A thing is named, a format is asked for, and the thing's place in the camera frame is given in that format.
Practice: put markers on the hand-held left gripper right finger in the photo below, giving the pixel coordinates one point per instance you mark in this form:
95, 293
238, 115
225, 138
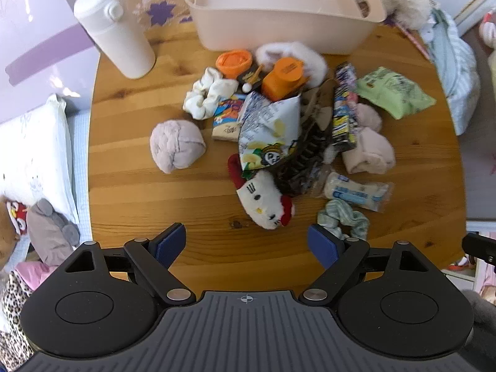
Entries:
323, 246

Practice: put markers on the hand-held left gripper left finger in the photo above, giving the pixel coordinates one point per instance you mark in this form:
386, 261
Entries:
172, 242

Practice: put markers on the clear bread packet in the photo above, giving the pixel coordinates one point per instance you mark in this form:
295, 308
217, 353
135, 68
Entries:
356, 192

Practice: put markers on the beige plastic basket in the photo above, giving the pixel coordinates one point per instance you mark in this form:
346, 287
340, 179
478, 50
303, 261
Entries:
279, 27

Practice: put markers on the green striped scrunchie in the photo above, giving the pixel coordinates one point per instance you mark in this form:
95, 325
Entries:
345, 217

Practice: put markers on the wooden desk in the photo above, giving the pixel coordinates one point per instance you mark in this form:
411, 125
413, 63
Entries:
135, 186

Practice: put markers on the white cat plush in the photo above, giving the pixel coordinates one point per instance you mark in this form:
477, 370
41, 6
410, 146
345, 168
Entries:
259, 197

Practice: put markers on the brown scrunchie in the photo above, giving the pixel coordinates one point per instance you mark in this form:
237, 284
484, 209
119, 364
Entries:
298, 162

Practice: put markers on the mauve sock ball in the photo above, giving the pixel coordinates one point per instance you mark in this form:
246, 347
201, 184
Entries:
176, 147

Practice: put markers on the pink rolled socks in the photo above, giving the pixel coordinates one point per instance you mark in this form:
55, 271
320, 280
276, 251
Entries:
368, 153

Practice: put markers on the grey plush mouse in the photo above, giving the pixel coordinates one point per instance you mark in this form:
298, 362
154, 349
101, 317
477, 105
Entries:
50, 232

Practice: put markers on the dark striped snack packet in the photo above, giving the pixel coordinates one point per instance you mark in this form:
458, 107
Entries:
343, 120

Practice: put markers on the white blue chip bag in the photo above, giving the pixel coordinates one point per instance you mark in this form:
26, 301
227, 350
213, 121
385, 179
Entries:
267, 124

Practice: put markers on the blue orange carton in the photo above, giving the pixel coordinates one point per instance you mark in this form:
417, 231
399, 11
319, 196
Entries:
226, 118

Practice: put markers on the pink fluffy pouch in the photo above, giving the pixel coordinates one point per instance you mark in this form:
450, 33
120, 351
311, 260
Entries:
370, 116

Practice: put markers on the pink cloth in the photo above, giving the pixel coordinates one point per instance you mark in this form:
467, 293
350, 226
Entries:
37, 273

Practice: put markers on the white scrunchie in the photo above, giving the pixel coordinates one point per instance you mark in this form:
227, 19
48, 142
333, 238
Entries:
205, 97

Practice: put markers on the white pillow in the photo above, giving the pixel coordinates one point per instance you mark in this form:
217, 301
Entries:
35, 155

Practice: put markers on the brown plush toy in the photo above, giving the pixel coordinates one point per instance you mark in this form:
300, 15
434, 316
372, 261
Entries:
9, 228

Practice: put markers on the green packet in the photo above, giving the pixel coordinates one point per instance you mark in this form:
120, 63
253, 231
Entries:
391, 91

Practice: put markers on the orange bottle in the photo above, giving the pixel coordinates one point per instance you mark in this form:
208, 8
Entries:
285, 79

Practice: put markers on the white ball hairpin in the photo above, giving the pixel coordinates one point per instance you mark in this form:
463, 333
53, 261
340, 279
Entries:
248, 86

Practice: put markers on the leopard print cloth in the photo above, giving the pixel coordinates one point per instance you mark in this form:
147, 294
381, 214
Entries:
11, 317

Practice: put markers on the striped cloth bag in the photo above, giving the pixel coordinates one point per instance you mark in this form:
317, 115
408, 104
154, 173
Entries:
453, 69

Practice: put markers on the orange round container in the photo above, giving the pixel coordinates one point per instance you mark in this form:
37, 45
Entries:
232, 62

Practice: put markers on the white thermos bottle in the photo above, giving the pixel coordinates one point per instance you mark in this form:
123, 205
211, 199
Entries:
116, 38

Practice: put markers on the pink pencil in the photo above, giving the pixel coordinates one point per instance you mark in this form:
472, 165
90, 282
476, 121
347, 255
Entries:
412, 40

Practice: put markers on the purple flower table mat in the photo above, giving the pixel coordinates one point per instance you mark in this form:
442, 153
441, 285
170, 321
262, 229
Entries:
162, 11

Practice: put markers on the purple white cabinet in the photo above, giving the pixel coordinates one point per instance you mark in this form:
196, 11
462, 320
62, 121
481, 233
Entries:
35, 35

